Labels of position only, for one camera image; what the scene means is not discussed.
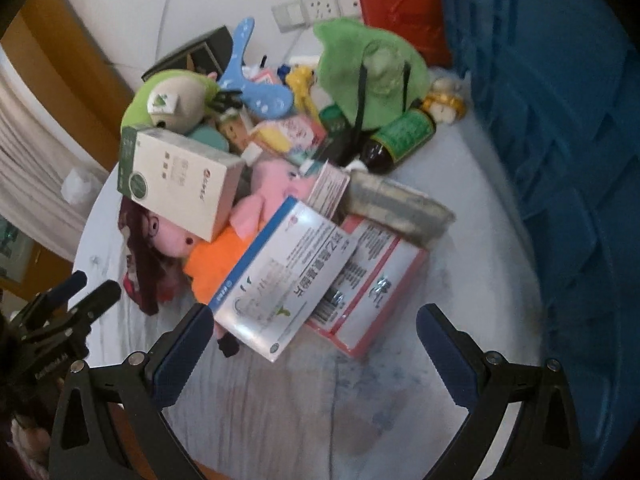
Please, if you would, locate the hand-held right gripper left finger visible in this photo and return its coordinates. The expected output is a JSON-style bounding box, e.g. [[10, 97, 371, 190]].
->
[[47, 303, 216, 480]]

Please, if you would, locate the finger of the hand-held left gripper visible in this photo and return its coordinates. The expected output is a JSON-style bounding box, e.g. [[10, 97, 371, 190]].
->
[[22, 280, 123, 346], [17, 270, 88, 328]]

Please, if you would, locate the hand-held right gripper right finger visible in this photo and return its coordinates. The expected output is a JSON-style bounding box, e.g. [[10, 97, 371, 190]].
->
[[416, 303, 583, 480]]

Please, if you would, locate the blue and white medicine box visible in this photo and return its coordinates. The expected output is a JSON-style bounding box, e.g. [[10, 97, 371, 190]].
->
[[212, 196, 360, 363]]

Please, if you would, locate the blue plastic crate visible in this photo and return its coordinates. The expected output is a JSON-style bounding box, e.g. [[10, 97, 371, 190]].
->
[[435, 0, 640, 480]]

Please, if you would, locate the white cloth-covered desktop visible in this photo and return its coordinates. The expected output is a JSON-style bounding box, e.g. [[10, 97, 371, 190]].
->
[[74, 55, 551, 480]]

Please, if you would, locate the pink and white medicine box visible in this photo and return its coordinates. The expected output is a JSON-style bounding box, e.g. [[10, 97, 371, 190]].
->
[[305, 214, 431, 359]]

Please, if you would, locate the orange plush toy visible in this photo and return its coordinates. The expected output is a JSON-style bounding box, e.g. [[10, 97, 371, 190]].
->
[[182, 225, 261, 306]]

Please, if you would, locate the white plastic bag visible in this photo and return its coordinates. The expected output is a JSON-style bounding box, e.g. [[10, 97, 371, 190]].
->
[[61, 167, 101, 204]]

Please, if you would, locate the white curtain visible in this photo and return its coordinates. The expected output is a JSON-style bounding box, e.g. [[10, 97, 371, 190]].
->
[[0, 42, 108, 261]]

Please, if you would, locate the white and green box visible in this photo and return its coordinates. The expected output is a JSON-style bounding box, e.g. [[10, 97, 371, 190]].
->
[[116, 127, 247, 242]]

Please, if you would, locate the pink pig plush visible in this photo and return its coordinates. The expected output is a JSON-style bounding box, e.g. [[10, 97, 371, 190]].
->
[[149, 157, 317, 260]]

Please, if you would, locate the white red-edged card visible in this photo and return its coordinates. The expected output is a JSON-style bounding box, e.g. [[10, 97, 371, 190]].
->
[[304, 160, 351, 221]]

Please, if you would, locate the green plush toy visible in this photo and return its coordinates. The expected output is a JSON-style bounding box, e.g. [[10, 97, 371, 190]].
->
[[121, 70, 221, 136]]

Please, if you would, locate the dark bottle with green label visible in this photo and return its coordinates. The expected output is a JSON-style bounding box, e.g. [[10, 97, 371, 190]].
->
[[360, 107, 437, 176]]

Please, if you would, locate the pink pastel box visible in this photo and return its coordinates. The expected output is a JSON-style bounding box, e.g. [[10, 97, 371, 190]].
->
[[247, 112, 328, 166]]

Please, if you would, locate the yellow and white figurine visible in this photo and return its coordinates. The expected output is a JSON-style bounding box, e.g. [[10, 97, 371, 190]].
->
[[424, 77, 468, 123]]

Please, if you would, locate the blue whale toy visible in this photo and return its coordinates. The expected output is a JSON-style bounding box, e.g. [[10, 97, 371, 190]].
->
[[218, 17, 296, 121]]

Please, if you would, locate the black framed picture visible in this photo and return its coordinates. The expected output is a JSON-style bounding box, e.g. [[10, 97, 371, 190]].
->
[[141, 26, 236, 83]]

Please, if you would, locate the yellow giraffe toy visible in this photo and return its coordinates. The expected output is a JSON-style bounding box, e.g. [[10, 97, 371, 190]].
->
[[285, 62, 322, 116]]

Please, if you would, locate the green frog hat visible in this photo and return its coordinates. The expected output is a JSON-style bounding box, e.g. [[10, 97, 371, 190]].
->
[[313, 17, 431, 133]]

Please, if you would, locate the red plastic case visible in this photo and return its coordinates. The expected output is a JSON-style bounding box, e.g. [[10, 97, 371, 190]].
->
[[357, 0, 453, 68]]

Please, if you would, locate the wooden wall frame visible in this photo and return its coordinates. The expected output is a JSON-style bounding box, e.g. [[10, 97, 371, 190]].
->
[[0, 0, 131, 176]]

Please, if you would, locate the white wall socket panel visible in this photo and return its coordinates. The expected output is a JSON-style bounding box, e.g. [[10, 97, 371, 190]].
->
[[271, 0, 363, 33]]

